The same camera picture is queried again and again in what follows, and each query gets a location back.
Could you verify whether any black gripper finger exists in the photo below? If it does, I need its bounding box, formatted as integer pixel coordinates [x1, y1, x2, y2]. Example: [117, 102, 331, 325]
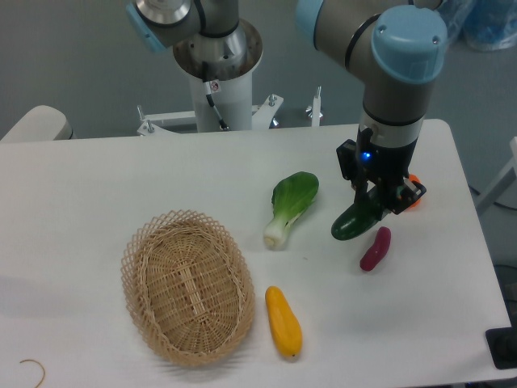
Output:
[352, 177, 368, 204]
[376, 183, 397, 221]

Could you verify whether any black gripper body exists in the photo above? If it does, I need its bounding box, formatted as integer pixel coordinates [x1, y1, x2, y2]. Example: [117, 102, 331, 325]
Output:
[336, 128, 426, 214]

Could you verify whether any dark green cucumber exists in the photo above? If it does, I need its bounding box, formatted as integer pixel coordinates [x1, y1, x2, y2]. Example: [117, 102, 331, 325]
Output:
[331, 187, 385, 241]

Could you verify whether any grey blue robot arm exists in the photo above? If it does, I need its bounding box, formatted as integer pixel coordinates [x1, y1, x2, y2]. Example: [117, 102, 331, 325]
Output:
[126, 1, 448, 218]

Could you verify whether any woven wicker basket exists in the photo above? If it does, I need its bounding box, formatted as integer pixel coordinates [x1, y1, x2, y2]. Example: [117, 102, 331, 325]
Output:
[121, 210, 255, 367]

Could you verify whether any orange mandarin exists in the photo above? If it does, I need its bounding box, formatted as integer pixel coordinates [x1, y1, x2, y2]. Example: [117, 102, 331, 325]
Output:
[408, 174, 422, 209]

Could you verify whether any purple sweet potato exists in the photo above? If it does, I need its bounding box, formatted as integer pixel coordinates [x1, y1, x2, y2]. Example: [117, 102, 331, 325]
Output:
[359, 226, 392, 272]

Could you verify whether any green bok choy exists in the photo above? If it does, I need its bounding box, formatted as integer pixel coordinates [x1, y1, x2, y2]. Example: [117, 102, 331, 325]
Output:
[263, 171, 319, 250]

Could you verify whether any yellow squash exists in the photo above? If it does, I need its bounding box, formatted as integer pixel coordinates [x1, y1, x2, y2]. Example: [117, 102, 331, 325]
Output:
[265, 286, 303, 358]

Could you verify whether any black device at table edge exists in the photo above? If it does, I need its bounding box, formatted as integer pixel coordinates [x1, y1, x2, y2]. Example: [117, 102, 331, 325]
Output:
[485, 327, 516, 370]

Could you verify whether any blue plastic bag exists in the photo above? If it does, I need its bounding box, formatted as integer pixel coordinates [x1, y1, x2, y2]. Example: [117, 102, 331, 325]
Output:
[436, 0, 516, 52]

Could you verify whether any white chair armrest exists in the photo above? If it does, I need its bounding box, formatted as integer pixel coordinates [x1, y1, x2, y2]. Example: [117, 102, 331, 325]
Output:
[1, 105, 76, 144]

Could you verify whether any tan rubber band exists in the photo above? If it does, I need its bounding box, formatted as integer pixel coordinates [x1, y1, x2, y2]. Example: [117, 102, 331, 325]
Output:
[19, 358, 47, 385]

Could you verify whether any white levelling foot bracket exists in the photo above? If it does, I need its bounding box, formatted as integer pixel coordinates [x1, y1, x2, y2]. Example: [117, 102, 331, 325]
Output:
[305, 86, 324, 127]

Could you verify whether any white frame leg right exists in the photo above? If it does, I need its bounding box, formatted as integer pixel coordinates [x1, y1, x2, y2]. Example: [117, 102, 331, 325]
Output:
[474, 137, 516, 214]

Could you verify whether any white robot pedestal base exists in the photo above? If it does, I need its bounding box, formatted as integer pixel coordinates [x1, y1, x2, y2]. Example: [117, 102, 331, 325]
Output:
[137, 19, 284, 136]

